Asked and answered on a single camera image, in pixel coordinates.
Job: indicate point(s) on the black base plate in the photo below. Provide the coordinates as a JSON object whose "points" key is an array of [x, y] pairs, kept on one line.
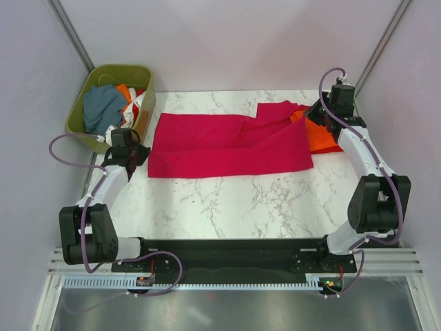
{"points": [[237, 261]]}

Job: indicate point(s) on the left aluminium frame post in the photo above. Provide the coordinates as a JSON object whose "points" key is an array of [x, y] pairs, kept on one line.
{"points": [[72, 34]]}

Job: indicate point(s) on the magenta t shirt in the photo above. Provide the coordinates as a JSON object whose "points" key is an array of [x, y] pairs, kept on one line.
{"points": [[197, 146]]}

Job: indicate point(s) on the right aluminium frame post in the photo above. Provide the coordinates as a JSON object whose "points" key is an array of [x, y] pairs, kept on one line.
{"points": [[383, 42]]}

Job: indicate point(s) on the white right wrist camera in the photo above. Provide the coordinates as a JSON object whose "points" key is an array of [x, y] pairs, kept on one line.
{"points": [[342, 79]]}

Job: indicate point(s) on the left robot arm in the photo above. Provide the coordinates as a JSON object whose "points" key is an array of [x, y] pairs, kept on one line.
{"points": [[86, 228]]}

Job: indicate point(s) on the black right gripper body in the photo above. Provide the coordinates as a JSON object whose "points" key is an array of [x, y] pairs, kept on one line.
{"points": [[330, 109]]}

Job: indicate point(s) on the white orange t shirt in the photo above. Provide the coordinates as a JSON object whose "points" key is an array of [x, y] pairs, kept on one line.
{"points": [[133, 116]]}

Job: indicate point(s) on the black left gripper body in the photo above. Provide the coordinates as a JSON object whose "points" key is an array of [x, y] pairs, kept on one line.
{"points": [[131, 151]]}

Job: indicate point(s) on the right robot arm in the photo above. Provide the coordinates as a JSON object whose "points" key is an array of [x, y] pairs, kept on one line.
{"points": [[377, 207]]}

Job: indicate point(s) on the folded orange t shirt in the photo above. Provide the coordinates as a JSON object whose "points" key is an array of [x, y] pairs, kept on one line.
{"points": [[322, 138]]}

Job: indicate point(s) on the grey blue t shirt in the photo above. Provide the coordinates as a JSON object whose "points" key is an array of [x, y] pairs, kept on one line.
{"points": [[102, 108]]}

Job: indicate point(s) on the aluminium rail profile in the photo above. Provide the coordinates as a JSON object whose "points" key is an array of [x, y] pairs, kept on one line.
{"points": [[378, 262]]}

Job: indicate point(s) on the aluminium frame post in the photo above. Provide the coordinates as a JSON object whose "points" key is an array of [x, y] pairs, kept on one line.
{"points": [[383, 42], [72, 34]]}

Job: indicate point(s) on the white slotted cable duct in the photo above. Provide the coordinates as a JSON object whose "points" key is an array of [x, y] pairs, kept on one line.
{"points": [[136, 283]]}

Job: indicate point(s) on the olive green plastic bin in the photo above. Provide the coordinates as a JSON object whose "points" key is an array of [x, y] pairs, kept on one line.
{"points": [[138, 77]]}

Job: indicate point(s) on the folded red t shirt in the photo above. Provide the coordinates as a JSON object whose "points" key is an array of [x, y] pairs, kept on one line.
{"points": [[332, 150]]}

